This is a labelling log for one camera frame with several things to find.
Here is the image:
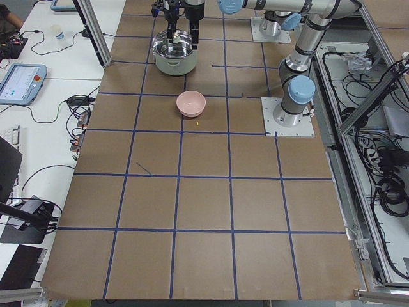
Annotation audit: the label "aluminium frame post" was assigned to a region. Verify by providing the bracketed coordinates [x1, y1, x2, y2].
[73, 0, 112, 67]

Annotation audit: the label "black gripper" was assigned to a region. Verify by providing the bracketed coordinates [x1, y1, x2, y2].
[151, 0, 185, 43]
[185, 0, 205, 50]

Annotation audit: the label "pink bowl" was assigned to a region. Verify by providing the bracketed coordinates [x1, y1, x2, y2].
[176, 91, 206, 118]

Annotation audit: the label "blue teach pendant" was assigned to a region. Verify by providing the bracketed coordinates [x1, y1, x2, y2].
[50, 0, 77, 12]
[1, 63, 47, 106]

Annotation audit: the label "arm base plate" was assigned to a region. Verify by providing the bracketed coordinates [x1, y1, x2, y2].
[261, 97, 315, 138]
[251, 17, 291, 43]

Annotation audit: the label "paper cup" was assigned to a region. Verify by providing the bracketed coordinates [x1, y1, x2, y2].
[50, 24, 65, 40]

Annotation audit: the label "glass pot lid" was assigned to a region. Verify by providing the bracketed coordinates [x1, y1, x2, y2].
[152, 29, 194, 59]

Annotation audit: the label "white keyboard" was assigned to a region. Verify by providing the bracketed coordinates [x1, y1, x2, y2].
[1, 125, 22, 205]

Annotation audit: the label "white electric cooking pot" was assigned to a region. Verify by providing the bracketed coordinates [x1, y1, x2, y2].
[152, 29, 198, 76]

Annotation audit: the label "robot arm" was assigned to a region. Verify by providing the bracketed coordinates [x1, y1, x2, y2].
[151, 1, 302, 50]
[217, 1, 362, 127]

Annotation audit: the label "coiled black cables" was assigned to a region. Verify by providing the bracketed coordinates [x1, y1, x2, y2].
[370, 134, 409, 218]

